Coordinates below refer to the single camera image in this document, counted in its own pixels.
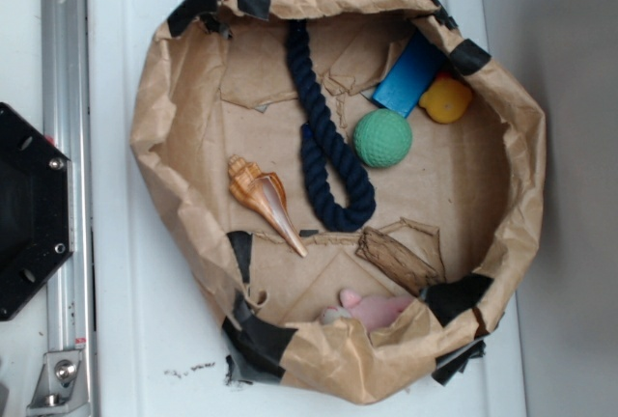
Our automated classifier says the aluminium extrusion rail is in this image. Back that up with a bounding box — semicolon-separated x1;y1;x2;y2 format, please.
42;0;98;416

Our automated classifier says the dark blue rope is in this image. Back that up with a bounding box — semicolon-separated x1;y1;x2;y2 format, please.
285;18;378;234

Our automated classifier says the white plastic tray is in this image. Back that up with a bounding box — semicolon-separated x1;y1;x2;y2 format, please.
87;0;526;416

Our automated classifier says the yellow rubber duck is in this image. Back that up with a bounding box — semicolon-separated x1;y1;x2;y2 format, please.
418;71;473;125

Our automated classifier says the blue rectangular block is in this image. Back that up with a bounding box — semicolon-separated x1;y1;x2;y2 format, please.
372;31;446;118

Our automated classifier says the brown wood bark piece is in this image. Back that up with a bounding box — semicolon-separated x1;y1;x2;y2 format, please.
356;228;445;296

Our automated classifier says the brown paper bag bin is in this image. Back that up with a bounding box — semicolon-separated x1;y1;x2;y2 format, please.
130;0;547;404

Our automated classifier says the pink plush toy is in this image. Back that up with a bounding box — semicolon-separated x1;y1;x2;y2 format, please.
318;289;415;333

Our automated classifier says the green rubber ball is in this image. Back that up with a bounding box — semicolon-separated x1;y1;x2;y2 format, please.
352;109;412;168

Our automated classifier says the metal corner bracket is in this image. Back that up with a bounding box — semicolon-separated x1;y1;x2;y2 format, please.
26;349;90;416

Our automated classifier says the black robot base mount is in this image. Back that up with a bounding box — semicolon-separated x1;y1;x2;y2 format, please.
1;103;72;321

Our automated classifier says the orange spiral sea shell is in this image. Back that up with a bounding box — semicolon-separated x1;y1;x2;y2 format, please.
228;155;308;258

